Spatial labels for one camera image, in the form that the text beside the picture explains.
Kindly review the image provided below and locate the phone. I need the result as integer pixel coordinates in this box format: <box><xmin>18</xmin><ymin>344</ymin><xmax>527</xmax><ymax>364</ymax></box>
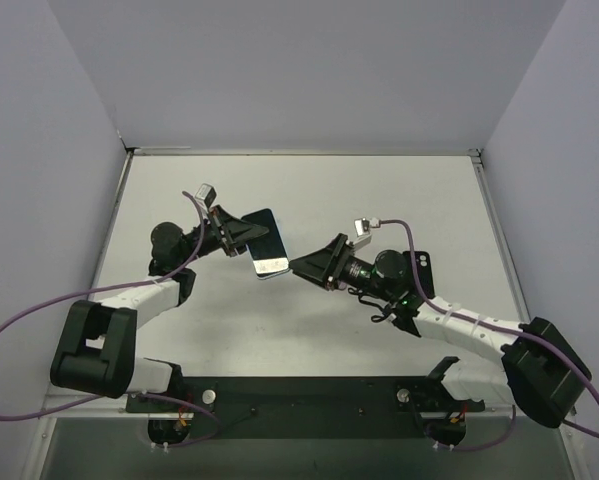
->
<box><xmin>242</xmin><ymin>208</ymin><xmax>289</xmax><ymax>280</ymax></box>

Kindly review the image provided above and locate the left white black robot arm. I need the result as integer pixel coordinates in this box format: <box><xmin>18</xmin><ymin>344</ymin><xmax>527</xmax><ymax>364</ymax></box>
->
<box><xmin>50</xmin><ymin>206</ymin><xmax>276</xmax><ymax>412</ymax></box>

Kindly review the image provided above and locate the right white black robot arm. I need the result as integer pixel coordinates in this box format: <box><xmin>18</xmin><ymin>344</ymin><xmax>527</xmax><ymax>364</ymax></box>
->
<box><xmin>289</xmin><ymin>234</ymin><xmax>592</xmax><ymax>428</ymax></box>

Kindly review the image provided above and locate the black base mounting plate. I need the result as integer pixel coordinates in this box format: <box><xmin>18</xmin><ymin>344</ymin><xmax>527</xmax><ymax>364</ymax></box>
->
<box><xmin>123</xmin><ymin>375</ymin><xmax>485</xmax><ymax>441</ymax></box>

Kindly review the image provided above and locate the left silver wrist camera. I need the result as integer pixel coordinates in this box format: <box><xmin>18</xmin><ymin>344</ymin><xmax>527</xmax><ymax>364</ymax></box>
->
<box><xmin>194</xmin><ymin>183</ymin><xmax>217</xmax><ymax>209</ymax></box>

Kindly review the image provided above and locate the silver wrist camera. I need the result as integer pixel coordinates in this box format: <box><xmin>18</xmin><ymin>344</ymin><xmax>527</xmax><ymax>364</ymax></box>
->
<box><xmin>351</xmin><ymin>217</ymin><xmax>380</xmax><ymax>250</ymax></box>
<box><xmin>194</xmin><ymin>183</ymin><xmax>217</xmax><ymax>209</ymax></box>

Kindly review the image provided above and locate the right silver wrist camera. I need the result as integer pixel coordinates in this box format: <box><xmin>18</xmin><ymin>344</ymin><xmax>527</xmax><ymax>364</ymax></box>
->
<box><xmin>351</xmin><ymin>217</ymin><xmax>380</xmax><ymax>250</ymax></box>

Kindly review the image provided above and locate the aluminium table frame rail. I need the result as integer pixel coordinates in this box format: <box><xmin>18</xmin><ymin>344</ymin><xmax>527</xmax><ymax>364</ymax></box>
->
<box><xmin>38</xmin><ymin>145</ymin><xmax>578</xmax><ymax>421</ymax></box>

